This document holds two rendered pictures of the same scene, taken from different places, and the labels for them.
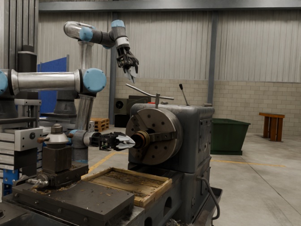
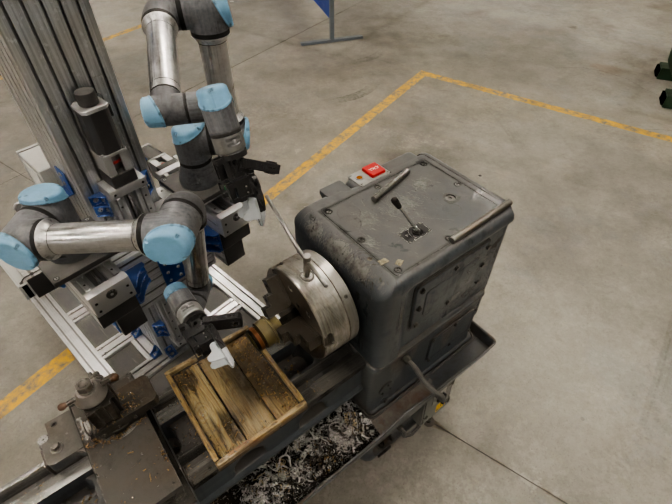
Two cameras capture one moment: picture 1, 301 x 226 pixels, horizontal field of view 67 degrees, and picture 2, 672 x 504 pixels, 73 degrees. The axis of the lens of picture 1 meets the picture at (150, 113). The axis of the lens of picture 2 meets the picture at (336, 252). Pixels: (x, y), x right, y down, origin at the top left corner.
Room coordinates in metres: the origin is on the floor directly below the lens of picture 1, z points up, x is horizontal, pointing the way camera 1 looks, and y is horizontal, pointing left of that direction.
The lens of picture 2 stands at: (0.56, -0.48, 2.18)
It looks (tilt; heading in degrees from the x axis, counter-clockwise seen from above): 45 degrees down; 26
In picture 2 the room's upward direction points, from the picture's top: straight up
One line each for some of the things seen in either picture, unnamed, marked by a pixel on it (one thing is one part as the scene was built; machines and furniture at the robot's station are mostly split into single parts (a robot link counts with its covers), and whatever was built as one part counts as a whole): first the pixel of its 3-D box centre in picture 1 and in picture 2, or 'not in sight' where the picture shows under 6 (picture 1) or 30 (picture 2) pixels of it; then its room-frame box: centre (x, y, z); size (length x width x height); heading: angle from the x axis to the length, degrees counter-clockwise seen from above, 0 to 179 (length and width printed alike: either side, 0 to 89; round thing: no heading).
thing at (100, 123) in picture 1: (95, 124); not in sight; (9.31, 2.24, 0.22); 1.25 x 0.86 x 0.44; 175
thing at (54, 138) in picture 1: (56, 137); (89, 391); (0.78, 0.32, 1.13); 0.08 x 0.08 x 0.03
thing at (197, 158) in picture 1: (174, 131); (399, 249); (1.66, -0.18, 1.06); 0.59 x 0.48 x 0.39; 154
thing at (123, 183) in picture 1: (124, 184); (234, 390); (1.03, 0.11, 0.89); 0.36 x 0.30 x 0.04; 64
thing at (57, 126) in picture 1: (57, 128); (83, 385); (0.78, 0.32, 1.17); 0.04 x 0.04 x 0.03
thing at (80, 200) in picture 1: (67, 195); (122, 442); (0.75, 0.27, 0.95); 0.43 x 0.17 x 0.05; 64
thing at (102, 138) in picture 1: (105, 141); (201, 334); (1.06, 0.21, 1.08); 0.12 x 0.09 x 0.08; 64
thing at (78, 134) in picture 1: (80, 137); (181, 300); (1.14, 0.35, 1.07); 0.11 x 0.08 x 0.09; 64
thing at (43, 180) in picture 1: (62, 175); (119, 410); (0.80, 0.31, 0.99); 0.20 x 0.10 x 0.05; 154
